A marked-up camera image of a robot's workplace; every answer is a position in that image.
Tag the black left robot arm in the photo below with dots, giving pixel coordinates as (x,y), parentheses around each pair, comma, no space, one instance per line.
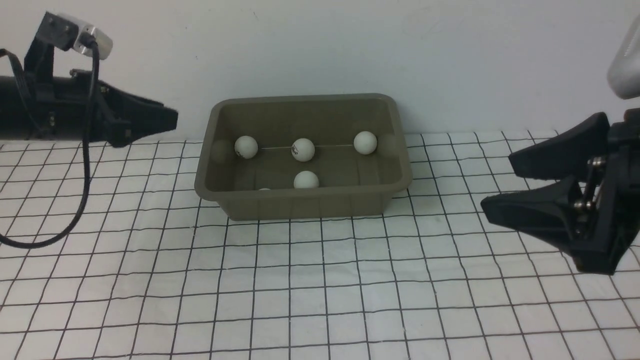
(16,121)

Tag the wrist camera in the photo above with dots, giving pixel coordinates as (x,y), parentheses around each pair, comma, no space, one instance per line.
(63,32)
(623,75)

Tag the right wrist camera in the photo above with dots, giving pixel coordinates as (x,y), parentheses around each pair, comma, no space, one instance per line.
(623,75)

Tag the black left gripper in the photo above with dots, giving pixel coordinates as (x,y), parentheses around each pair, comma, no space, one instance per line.
(117,117)

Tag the white black-grid tablecloth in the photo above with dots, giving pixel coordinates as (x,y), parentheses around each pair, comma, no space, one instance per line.
(153,272)

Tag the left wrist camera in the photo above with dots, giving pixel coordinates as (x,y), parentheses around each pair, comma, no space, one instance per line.
(63,32)

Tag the plain white ping-pong ball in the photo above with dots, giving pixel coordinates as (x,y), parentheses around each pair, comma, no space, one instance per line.
(306,180)

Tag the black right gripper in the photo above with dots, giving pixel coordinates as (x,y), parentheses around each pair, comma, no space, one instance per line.
(610,201)

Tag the olive green plastic bin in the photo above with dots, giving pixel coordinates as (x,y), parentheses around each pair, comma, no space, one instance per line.
(350,184)

